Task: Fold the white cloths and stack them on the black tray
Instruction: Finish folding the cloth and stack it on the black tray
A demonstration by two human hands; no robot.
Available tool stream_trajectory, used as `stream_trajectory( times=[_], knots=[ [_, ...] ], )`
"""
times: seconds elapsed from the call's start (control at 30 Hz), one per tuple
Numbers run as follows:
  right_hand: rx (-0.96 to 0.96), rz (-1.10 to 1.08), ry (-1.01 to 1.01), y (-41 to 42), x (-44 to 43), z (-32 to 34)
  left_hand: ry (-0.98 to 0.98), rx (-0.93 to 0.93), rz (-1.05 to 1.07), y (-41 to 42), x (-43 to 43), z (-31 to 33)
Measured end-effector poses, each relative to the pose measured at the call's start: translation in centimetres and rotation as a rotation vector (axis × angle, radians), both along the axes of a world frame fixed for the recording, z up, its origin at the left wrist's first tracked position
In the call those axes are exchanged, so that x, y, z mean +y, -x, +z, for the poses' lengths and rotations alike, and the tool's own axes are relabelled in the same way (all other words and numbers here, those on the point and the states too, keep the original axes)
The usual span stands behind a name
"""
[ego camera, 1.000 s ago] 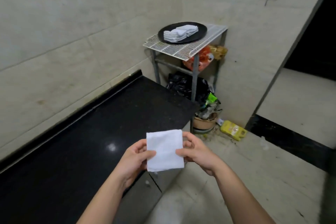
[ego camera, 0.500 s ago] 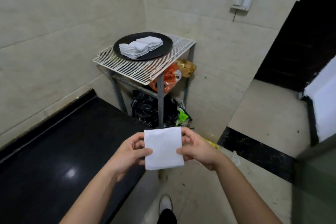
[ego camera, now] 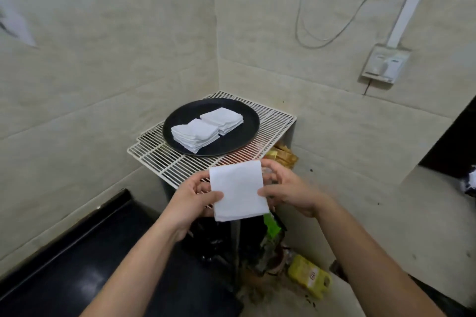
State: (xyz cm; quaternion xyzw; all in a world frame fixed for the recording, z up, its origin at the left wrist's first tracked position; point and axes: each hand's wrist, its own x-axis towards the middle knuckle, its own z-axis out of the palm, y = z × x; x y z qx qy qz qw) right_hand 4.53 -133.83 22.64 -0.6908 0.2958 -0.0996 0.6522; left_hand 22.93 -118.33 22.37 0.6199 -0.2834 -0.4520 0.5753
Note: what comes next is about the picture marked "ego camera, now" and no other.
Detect person's left hand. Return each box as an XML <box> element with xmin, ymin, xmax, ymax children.
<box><xmin>159</xmin><ymin>170</ymin><xmax>224</xmax><ymax>242</ymax></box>

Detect person's right hand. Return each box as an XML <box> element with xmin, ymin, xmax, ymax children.
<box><xmin>257</xmin><ymin>159</ymin><xmax>328</xmax><ymax>219</ymax></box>

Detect white paper napkin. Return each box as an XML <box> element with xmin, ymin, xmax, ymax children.
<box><xmin>209</xmin><ymin>160</ymin><xmax>270</xmax><ymax>222</ymax></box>

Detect person's right forearm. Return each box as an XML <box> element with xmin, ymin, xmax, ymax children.
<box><xmin>315</xmin><ymin>195</ymin><xmax>447</xmax><ymax>317</ymax></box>

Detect person's left forearm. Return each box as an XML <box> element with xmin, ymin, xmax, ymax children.
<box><xmin>80</xmin><ymin>216</ymin><xmax>186</xmax><ymax>317</ymax></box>

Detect green packet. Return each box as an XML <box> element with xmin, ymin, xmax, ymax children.
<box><xmin>263</xmin><ymin>213</ymin><xmax>282</xmax><ymax>240</ymax></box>

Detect yellow snack packets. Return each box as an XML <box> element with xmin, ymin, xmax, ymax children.
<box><xmin>263</xmin><ymin>143</ymin><xmax>299</xmax><ymax>170</ymax></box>

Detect black round tray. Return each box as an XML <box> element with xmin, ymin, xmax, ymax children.
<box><xmin>162</xmin><ymin>98</ymin><xmax>260</xmax><ymax>158</ymax></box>

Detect stack of folded white napkins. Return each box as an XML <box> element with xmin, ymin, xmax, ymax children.
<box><xmin>200</xmin><ymin>107</ymin><xmax>244</xmax><ymax>136</ymax></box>
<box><xmin>171</xmin><ymin>118</ymin><xmax>220</xmax><ymax>154</ymax></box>

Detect yellow plastic jug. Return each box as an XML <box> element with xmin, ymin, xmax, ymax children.
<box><xmin>287</xmin><ymin>254</ymin><xmax>332</xmax><ymax>300</ymax></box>

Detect white paper sheet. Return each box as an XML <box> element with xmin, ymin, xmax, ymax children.
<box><xmin>0</xmin><ymin>0</ymin><xmax>38</xmax><ymax>48</ymax></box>

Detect white wire rack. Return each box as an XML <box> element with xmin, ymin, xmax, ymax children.
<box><xmin>127</xmin><ymin>90</ymin><xmax>297</xmax><ymax>190</ymax></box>

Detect white wall switch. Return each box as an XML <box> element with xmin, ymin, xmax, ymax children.
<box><xmin>361</xmin><ymin>44</ymin><xmax>411</xmax><ymax>85</ymax></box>

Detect white cable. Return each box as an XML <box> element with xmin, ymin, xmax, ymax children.
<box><xmin>295</xmin><ymin>0</ymin><xmax>399</xmax><ymax>50</ymax></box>

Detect white cable conduit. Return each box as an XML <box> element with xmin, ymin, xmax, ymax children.
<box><xmin>386</xmin><ymin>0</ymin><xmax>441</xmax><ymax>49</ymax></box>

